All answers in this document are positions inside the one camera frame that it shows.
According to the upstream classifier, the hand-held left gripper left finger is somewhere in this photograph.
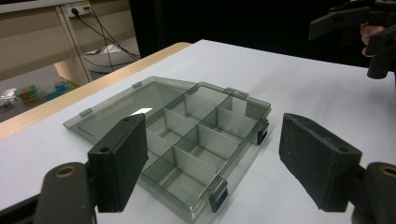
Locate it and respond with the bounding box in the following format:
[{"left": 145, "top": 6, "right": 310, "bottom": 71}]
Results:
[{"left": 87, "top": 113, "right": 149, "bottom": 214}]

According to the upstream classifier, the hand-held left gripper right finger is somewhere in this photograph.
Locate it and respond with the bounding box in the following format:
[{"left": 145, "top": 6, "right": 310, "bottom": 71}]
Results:
[{"left": 278, "top": 112, "right": 363, "bottom": 213}]

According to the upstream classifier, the clear grey compartment storage box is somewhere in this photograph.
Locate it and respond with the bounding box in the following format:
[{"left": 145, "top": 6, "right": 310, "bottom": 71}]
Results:
[{"left": 63, "top": 76, "right": 273, "bottom": 224}]

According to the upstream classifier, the light wooden table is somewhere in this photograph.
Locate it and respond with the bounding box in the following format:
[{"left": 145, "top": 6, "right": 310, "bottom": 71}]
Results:
[{"left": 0, "top": 41, "right": 192, "bottom": 142}]

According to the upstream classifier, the blue plastic item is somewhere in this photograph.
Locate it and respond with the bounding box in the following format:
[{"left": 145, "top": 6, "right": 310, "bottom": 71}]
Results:
[{"left": 46, "top": 81, "right": 78, "bottom": 101}]

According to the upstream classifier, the white crumpled sheet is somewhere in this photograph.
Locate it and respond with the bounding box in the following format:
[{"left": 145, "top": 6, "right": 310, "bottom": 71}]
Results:
[{"left": 83, "top": 43, "right": 126, "bottom": 56}]

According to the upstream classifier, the colourful packet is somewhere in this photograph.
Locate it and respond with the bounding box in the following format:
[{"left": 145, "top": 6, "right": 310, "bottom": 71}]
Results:
[{"left": 13, "top": 84, "right": 40, "bottom": 104}]

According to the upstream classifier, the clear plastic bag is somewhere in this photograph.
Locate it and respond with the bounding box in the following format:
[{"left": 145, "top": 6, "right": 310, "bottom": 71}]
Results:
[{"left": 0, "top": 88, "right": 16, "bottom": 114}]

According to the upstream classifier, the beige wooden cabinet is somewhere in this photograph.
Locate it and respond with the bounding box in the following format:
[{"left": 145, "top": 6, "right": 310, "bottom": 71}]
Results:
[{"left": 0, "top": 0, "right": 138, "bottom": 82}]

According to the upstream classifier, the black power cable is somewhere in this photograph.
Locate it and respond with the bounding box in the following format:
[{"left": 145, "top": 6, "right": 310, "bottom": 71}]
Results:
[
  {"left": 87, "top": 7, "right": 141, "bottom": 59},
  {"left": 76, "top": 14, "right": 141, "bottom": 61}
]

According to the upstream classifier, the white wall socket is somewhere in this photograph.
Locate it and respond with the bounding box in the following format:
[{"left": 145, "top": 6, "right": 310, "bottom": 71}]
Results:
[{"left": 64, "top": 0, "right": 93, "bottom": 17}]

